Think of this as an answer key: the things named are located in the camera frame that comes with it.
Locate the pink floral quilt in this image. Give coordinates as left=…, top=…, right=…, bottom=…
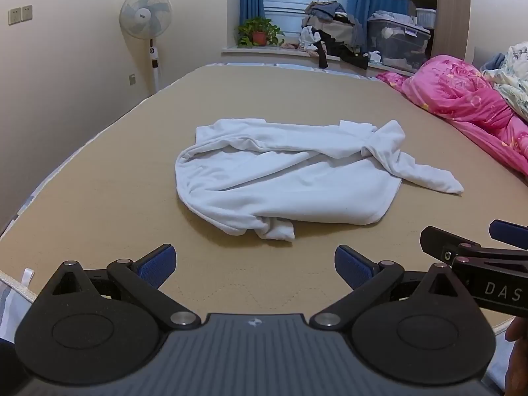
left=375, top=54, right=528, bottom=179

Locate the clear plastic storage box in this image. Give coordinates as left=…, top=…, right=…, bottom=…
left=366, top=12, right=433, bottom=73

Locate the white standing fan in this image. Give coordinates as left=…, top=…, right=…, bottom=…
left=119, top=0, right=174, bottom=95

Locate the white floral blanket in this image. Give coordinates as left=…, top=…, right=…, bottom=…
left=480, top=41, right=528, bottom=121

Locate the grey striped bedsheet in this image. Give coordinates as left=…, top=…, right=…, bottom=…
left=0, top=276, right=39, bottom=344

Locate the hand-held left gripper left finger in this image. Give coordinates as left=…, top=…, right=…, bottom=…
left=51, top=244, right=203, bottom=331

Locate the wooden shelf unit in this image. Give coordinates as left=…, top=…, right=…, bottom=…
left=406, top=0, right=476, bottom=65

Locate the pile of mixed clothes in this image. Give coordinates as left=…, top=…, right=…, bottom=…
left=299, top=1, right=368, bottom=56

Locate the black hanging cloth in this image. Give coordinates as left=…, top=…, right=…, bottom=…
left=311, top=29, right=370, bottom=71

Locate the white windowsill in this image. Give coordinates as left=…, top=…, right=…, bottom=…
left=221, top=45, right=415, bottom=77

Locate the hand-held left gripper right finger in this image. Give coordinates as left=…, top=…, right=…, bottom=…
left=309, top=245, right=477, bottom=331

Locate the potted green plant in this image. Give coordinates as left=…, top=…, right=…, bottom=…
left=235, top=17, right=285, bottom=49

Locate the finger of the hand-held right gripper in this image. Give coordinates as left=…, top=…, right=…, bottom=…
left=420, top=226, right=528, bottom=265
left=489, top=219, right=528, bottom=252

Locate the pink cloth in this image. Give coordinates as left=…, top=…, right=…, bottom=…
left=282, top=41, right=319, bottom=57

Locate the person's right hand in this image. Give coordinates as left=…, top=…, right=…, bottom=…
left=505, top=317, right=528, bottom=396

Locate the white plastic basket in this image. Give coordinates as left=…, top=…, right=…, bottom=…
left=416, top=7, right=437, bottom=29

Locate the white long-sleeved shirt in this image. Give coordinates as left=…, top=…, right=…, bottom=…
left=174, top=118, right=465, bottom=242

